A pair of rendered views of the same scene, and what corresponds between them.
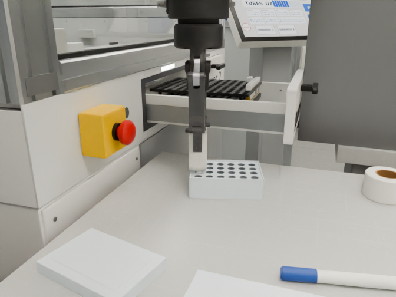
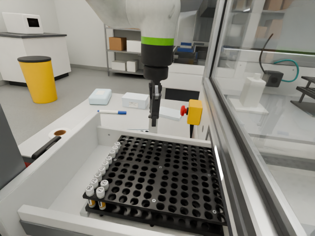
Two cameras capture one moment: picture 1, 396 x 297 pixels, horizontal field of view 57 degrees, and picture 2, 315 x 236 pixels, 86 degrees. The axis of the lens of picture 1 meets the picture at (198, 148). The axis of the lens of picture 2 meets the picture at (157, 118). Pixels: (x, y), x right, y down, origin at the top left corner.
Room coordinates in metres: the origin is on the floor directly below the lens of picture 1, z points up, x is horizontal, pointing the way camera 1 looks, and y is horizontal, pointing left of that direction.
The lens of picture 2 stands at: (1.10, -0.08, 1.14)
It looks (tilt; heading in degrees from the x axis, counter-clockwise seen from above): 28 degrees down; 169
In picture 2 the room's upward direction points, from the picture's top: 4 degrees clockwise
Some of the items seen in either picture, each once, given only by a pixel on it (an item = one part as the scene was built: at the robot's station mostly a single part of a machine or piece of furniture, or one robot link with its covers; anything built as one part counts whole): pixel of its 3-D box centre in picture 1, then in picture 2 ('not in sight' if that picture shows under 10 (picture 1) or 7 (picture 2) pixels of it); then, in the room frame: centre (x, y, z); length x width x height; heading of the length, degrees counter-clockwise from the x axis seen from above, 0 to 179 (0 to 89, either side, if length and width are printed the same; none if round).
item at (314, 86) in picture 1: (309, 88); (53, 147); (0.79, -0.24, 0.91); 0.07 x 0.04 x 0.01; 162
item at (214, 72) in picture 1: (208, 76); not in sight; (1.19, -0.04, 0.87); 0.29 x 0.02 x 0.11; 162
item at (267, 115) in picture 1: (204, 99); (163, 181); (0.86, -0.02, 0.86); 0.40 x 0.26 x 0.06; 72
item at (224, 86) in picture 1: (208, 98); (159, 179); (0.86, -0.03, 0.87); 0.22 x 0.18 x 0.06; 72
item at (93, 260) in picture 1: (102, 264); (169, 113); (0.37, 0.11, 0.77); 0.13 x 0.09 x 0.02; 58
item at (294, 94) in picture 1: (295, 101); (67, 161); (0.80, -0.22, 0.87); 0.29 x 0.02 x 0.11; 162
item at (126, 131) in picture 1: (124, 132); (184, 110); (0.56, 0.12, 0.88); 0.04 x 0.03 x 0.04; 162
